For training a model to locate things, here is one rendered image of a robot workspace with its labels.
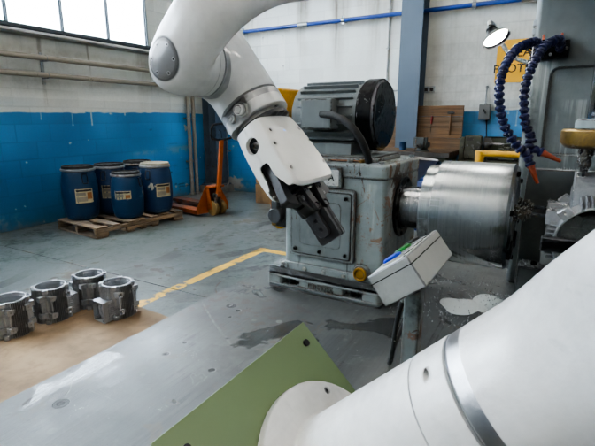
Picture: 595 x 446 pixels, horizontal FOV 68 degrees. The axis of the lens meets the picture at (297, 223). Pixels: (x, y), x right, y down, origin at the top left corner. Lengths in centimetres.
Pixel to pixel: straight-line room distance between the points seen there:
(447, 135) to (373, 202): 513
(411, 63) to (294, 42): 200
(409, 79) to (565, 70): 493
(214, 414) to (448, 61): 620
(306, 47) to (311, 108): 608
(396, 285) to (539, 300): 35
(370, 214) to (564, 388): 84
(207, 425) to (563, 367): 28
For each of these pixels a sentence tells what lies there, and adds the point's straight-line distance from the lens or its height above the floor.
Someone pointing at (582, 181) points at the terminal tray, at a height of 114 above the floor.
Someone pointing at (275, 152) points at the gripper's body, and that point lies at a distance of 52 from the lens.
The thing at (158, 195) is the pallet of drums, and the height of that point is 36.
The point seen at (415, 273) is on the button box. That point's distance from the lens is 62.
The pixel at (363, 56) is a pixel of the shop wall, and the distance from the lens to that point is 682.
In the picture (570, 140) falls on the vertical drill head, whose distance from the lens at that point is 112.
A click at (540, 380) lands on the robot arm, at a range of 31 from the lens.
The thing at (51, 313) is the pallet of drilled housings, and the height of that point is 21.
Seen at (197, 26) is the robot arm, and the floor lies 136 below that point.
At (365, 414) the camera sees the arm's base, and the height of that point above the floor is 103.
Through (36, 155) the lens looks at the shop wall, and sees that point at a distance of 618.
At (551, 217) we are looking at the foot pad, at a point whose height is 106.
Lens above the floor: 127
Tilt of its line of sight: 13 degrees down
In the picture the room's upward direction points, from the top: straight up
